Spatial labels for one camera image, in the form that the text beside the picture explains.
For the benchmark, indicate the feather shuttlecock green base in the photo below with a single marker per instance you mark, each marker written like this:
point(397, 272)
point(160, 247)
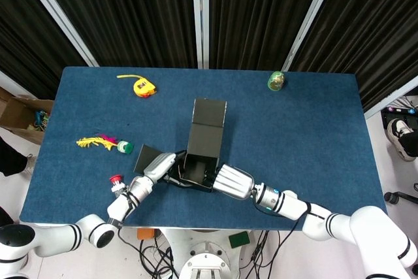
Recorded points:
point(124, 147)

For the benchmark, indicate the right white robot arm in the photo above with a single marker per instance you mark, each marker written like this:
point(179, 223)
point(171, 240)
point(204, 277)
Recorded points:
point(294, 207)

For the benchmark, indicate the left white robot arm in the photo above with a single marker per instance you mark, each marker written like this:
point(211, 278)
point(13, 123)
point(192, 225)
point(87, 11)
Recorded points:
point(121, 205)

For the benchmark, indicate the white robot torso base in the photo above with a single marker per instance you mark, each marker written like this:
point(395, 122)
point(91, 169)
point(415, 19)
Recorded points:
point(205, 259)

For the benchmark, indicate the white frame post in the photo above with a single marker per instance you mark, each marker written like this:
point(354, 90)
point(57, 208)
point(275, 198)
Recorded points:
point(392, 101)
point(311, 14)
point(13, 84)
point(200, 14)
point(55, 11)

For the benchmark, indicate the orange block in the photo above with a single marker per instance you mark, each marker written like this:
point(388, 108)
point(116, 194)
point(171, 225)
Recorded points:
point(146, 234)

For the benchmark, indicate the black cardboard box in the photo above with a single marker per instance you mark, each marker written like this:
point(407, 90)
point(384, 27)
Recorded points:
point(205, 141)

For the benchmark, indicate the black chair base caster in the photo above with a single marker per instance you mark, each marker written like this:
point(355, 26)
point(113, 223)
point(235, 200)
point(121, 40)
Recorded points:
point(401, 196)

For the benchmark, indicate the yellow tape measure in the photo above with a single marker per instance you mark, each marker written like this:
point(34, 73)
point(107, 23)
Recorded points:
point(142, 88)

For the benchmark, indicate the white and black sneaker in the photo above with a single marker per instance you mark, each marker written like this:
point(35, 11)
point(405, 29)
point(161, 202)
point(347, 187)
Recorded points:
point(395, 130)

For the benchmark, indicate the blue table mat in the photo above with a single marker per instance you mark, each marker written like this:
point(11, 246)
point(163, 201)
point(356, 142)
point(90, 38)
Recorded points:
point(294, 128)

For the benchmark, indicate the brown cardboard storage box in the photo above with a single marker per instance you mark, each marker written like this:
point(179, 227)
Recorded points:
point(13, 112)

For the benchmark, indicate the black pleated curtain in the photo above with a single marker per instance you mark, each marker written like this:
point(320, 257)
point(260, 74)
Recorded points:
point(261, 14)
point(26, 30)
point(375, 30)
point(130, 14)

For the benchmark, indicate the colourful toys pile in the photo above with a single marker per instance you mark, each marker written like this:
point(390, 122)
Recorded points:
point(39, 120)

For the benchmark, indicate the green block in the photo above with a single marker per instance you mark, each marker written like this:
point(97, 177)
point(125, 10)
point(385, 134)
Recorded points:
point(239, 239)

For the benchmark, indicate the black trouser leg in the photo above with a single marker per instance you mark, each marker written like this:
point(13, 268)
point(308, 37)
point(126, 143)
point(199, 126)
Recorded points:
point(411, 143)
point(6, 215)
point(11, 158)

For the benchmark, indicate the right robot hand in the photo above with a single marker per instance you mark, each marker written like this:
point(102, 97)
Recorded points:
point(233, 182)

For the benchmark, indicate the grey shoe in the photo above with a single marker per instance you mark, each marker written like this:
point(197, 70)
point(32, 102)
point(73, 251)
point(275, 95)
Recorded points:
point(29, 164)

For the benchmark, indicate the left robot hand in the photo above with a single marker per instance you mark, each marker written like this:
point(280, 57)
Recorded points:
point(160, 166)

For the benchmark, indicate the green nesting doll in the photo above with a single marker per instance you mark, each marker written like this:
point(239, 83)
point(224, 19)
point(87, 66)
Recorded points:
point(276, 81)

